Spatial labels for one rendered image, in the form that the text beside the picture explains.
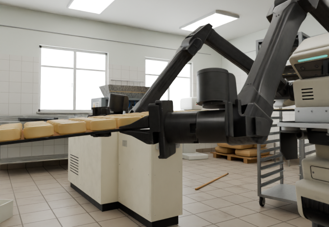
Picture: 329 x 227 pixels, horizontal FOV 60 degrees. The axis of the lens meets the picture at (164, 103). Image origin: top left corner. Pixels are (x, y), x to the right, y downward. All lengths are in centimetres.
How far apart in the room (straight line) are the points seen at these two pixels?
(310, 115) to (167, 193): 169
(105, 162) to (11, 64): 347
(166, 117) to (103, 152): 256
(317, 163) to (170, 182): 160
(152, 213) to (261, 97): 215
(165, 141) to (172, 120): 4
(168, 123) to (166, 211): 222
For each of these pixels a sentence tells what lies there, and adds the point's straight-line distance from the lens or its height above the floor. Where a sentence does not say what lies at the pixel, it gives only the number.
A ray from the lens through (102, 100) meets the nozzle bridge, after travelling 301.
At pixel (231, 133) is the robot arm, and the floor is 97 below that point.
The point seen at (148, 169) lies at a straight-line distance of 255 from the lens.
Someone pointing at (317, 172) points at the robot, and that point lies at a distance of 130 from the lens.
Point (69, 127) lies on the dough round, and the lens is 55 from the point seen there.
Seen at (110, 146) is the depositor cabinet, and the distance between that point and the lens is 307.
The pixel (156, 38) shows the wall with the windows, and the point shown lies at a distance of 706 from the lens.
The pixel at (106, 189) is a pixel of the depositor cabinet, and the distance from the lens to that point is 313.
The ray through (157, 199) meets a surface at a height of 27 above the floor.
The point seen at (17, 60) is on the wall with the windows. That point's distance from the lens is 603.
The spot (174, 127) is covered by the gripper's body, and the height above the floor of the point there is 98.
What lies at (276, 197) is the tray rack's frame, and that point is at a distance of 330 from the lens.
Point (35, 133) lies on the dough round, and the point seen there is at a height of 97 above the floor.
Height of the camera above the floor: 101
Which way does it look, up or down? 2 degrees up
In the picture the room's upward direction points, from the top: straight up
